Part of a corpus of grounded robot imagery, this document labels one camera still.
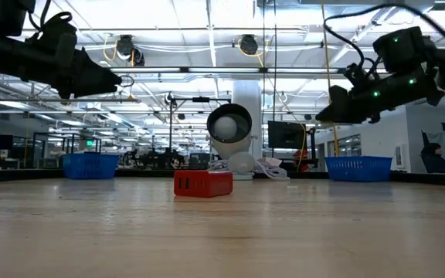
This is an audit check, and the black ceiling cable reel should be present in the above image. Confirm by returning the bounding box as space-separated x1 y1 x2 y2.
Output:
239 34 260 56
116 34 146 67

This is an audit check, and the black stand frame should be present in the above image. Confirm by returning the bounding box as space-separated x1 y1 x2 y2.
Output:
167 96 232 155

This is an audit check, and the person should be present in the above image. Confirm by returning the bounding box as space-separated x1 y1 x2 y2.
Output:
421 142 445 174

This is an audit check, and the red background equipment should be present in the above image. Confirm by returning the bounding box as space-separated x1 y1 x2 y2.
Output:
292 149 311 174

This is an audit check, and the red USB wall charger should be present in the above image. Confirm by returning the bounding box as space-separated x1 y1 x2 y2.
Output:
173 170 234 198

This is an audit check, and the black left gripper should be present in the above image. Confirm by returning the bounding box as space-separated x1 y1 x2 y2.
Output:
27 12 122 97

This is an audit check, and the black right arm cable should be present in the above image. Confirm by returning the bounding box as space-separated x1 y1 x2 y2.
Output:
322 2 445 73

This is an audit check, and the black table frame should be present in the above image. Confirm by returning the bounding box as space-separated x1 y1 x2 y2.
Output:
0 168 445 188

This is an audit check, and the blue plastic basket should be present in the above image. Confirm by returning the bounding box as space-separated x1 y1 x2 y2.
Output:
62 153 121 180
324 155 393 182

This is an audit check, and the black hanging cable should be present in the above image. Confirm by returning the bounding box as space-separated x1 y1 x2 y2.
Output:
272 0 279 155

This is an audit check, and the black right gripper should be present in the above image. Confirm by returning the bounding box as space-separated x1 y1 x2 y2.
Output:
314 67 445 124

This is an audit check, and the white spot lamp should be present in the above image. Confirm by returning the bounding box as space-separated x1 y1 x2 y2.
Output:
206 103 256 181

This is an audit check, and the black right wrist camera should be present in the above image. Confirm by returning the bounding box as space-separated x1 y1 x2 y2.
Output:
372 25 427 74

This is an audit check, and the yellow hanging cable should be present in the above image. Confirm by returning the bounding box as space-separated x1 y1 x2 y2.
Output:
320 0 340 158

